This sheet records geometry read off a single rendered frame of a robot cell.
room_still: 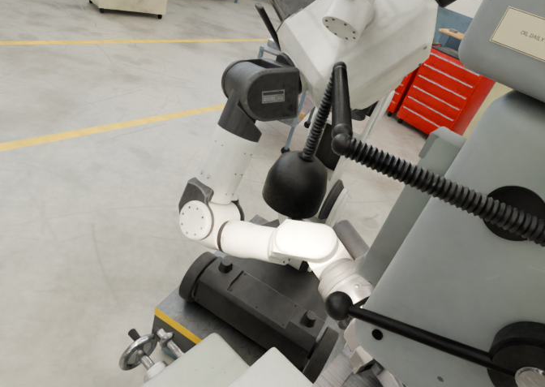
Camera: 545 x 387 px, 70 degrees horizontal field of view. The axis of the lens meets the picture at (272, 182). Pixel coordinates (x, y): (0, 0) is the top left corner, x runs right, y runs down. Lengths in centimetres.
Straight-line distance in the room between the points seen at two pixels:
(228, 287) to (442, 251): 113
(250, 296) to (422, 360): 105
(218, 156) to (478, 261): 53
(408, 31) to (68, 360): 174
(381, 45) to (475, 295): 49
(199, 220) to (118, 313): 136
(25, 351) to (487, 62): 193
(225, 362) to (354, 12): 88
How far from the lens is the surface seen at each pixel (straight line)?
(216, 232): 78
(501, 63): 31
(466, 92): 504
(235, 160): 77
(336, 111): 28
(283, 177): 43
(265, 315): 142
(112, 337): 201
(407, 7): 77
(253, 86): 72
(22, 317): 211
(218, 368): 112
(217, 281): 145
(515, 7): 31
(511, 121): 34
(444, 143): 43
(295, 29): 77
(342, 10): 65
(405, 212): 47
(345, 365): 98
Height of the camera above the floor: 168
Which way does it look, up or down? 32 degrees down
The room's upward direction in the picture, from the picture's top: 19 degrees clockwise
